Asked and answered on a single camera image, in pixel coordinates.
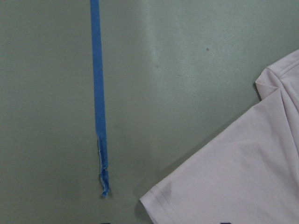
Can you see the pink Snoopy t-shirt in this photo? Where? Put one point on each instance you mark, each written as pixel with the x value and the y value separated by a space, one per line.
pixel 249 173

